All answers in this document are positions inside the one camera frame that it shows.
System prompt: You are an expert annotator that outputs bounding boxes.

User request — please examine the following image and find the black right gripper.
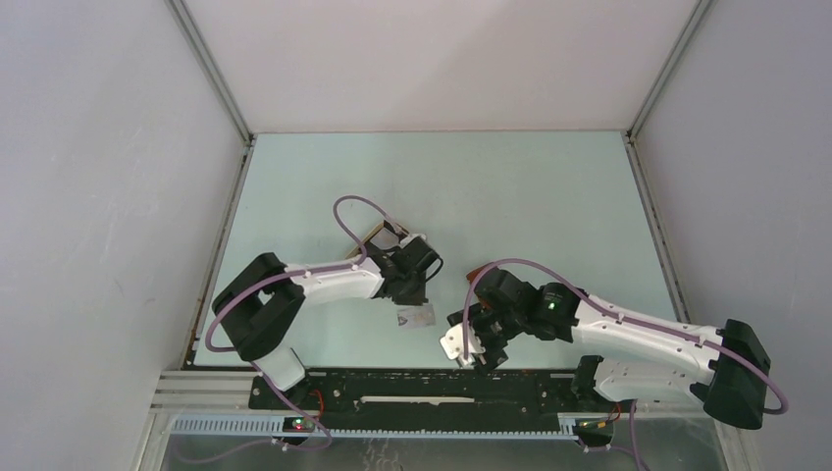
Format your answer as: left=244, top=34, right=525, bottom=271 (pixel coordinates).
left=446, top=302, right=525, bottom=379

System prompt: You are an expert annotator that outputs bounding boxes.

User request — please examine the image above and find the oval wooden tray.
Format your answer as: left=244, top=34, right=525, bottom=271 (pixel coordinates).
left=346, top=220, right=410, bottom=259

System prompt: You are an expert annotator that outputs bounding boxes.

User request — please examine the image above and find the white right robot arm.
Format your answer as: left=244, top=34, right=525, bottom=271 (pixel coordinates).
left=440, top=268, right=771, bottom=430

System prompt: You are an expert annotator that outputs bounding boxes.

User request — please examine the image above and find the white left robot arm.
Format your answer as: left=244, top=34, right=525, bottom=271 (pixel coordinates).
left=204, top=235, right=443, bottom=409

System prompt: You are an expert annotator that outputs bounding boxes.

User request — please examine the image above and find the grey card in tray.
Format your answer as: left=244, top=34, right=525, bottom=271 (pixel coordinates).
left=369, top=222, right=407, bottom=251

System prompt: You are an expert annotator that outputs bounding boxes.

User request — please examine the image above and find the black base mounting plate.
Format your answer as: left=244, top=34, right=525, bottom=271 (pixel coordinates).
left=249, top=367, right=635, bottom=436

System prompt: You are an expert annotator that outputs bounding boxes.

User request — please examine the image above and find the light blue cable duct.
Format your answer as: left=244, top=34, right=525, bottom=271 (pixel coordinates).
left=169, top=414, right=577, bottom=441

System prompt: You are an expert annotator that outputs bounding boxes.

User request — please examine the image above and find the aluminium corner frame post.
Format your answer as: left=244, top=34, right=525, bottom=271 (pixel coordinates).
left=626, top=0, right=717, bottom=142

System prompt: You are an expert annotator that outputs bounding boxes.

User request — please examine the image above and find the left aluminium corner post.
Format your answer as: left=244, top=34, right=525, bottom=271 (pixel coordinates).
left=165, top=0, right=254, bottom=146

